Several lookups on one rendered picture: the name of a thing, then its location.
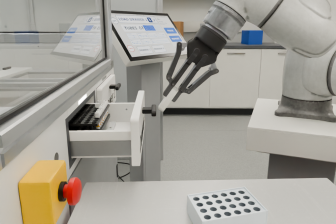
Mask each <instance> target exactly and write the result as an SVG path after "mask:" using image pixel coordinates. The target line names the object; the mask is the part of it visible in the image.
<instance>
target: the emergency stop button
mask: <svg viewBox="0 0 336 224"><path fill-rule="evenodd" d="M81 195H82V183H81V180H80V179H78V178H77V177H72V178H71V179H70V180H69V182H68V184H65V185H64V188H63V197H64V199H67V203H68V204H69V205H70V206H75V205H76V204H77V203H78V202H79V201H80V199H81Z"/></svg>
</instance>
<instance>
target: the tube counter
mask: <svg viewBox="0 0 336 224"><path fill-rule="evenodd" d="M137 26H138V28H139V29H140V31H141V32H144V31H163V30H162V28H161V26H160V25H140V24H137Z"/></svg>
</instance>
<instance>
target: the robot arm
mask: <svg viewBox="0 0 336 224"><path fill-rule="evenodd" d="M331 11H332V4H331V2H330V0H216V1H215V2H214V3H213V4H212V6H211V8H210V9H209V11H208V13H207V15H206V16H205V17H204V19H203V22H204V23H205V25H204V24H203V25H202V26H201V27H200V29H199V30H198V31H197V33H196V34H195V36H194V37H193V38H192V39H191V40H189V41H188V42H180V41H178V42H177V43H176V52H175V54H174V57H173V59H172V62H171V64H170V67H169V69H168V72H167V75H166V79H167V80H168V82H169V85H168V86H167V87H166V89H165V90H164V92H163V96H165V97H164V99H163V100H162V101H161V103H160V104H159V106H158V109H159V110H160V111H161V112H164V110H165V109H166V108H167V106H168V105H169V103H170V102H171V101H172V102H176V100H177V99H178V98H179V96H180V95H181V94H182V93H186V94H191V93H192V92H193V91H194V90H195V89H196V88H198V87H199V86H200V85H201V84H202V83H203V82H205V81H206V80H207V79H208V78H209V77H210V76H212V75H215V74H217V73H219V70H218V69H217V66H216V63H215V62H216V60H217V56H218V54H219V53H220V52H221V50H222V49H223V48H224V46H225V45H226V44H227V41H226V39H227V40H229V41H232V40H233V39H234V37H235V36H236V35H237V33H238V32H239V31H240V29H241V28H242V27H243V26H244V24H245V23H246V21H247V22H250V23H252V24H254V25H255V26H257V27H259V28H260V29H261V30H262V31H264V32H265V33H266V34H267V35H268V36H269V37H270V38H271V39H272V40H274V41H275V42H276V43H278V44H279V45H281V46H282V47H284V48H286V49H287V51H286V55H285V59H284V65H283V74H282V96H281V100H279V101H278V109H276V110H275V111H274V115H275V116H278V117H292V118H301V119H310V120H319V121H326V122H332V123H336V115H334V112H333V105H332V97H333V96H336V23H335V22H334V21H333V20H332V19H331V18H332V15H331ZM185 47H187V58H186V60H185V62H184V63H183V65H182V66H181V67H180V69H179V70H178V72H177V73H176V74H175V76H174V77H173V78H172V76H173V73H174V70H175V68H176V65H177V63H178V60H179V58H180V55H181V52H182V51H184V50H185ZM191 63H195V64H194V66H193V68H192V69H191V70H190V72H189V73H188V75H187V76H186V77H185V79H184V80H183V82H182V83H181V85H180V86H179V87H178V88H177V87H176V86H175V85H176V84H177V82H178V81H179V79H180V78H181V77H182V75H183V74H184V73H185V71H186V70H187V68H188V67H189V66H190V65H191ZM208 65H210V67H209V68H208V70H207V71H206V72H205V73H203V74H202V75H201V76H200V77H199V78H198V79H196V80H195V81H194V82H193V83H192V84H191V85H189V86H188V84H189V83H190V82H191V80H192V79H193V78H194V76H195V75H196V73H197V72H198V71H199V70H200V68H202V67H205V66H208ZM187 86H188V87H187Z"/></svg>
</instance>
